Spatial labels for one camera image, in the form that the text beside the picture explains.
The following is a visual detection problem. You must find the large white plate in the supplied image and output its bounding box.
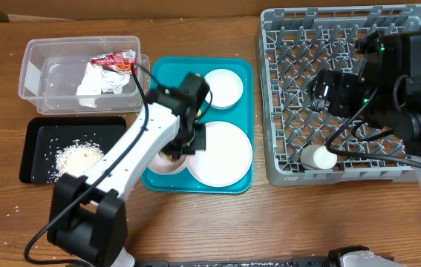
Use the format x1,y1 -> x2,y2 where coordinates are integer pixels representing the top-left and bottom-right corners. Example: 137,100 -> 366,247
187,121 -> 253,187

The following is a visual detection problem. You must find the clear plastic bin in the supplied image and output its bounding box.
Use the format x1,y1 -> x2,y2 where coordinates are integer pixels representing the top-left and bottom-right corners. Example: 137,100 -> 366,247
18,36 -> 150,115

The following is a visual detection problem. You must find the black waste tray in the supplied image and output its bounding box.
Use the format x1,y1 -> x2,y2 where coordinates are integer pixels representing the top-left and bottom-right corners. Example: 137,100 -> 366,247
19,116 -> 126,184

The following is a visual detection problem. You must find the brown food scrap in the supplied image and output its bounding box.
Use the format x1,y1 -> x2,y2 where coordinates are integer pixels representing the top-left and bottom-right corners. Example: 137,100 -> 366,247
159,151 -> 181,162

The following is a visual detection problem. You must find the teal serving tray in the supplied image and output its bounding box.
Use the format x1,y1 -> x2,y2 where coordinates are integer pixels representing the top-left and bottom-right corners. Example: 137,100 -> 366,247
142,56 -> 255,194

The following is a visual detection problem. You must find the pile of white rice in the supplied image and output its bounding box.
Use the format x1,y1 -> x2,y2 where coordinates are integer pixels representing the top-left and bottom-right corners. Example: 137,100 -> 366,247
46,139 -> 104,183

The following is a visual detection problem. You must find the grey dishwasher rack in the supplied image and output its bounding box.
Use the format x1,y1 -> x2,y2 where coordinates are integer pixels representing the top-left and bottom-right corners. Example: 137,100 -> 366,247
259,4 -> 421,185

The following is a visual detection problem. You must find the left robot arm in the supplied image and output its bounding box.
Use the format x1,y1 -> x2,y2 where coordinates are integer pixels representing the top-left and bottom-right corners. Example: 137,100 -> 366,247
43,73 -> 209,266

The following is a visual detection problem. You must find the crumpled white paper napkin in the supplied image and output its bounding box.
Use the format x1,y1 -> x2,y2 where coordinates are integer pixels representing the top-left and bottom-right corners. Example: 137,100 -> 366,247
76,62 -> 130,96

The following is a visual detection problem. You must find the yellow plastic spoon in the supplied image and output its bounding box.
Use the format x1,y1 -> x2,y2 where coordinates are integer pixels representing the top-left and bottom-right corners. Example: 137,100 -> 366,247
195,73 -> 202,122

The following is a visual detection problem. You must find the red snack wrapper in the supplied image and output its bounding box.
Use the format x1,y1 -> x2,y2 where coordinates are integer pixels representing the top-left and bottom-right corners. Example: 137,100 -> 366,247
91,50 -> 139,74

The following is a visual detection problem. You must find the white rice bowl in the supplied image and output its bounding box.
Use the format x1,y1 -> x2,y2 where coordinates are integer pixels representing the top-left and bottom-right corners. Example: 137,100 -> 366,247
204,69 -> 244,110

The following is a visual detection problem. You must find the small pink bowl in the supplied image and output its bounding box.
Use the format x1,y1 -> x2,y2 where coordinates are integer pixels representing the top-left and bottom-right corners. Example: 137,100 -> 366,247
148,152 -> 186,175

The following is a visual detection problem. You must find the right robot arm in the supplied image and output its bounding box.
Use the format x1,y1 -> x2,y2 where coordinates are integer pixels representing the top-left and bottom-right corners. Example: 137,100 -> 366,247
307,30 -> 421,189

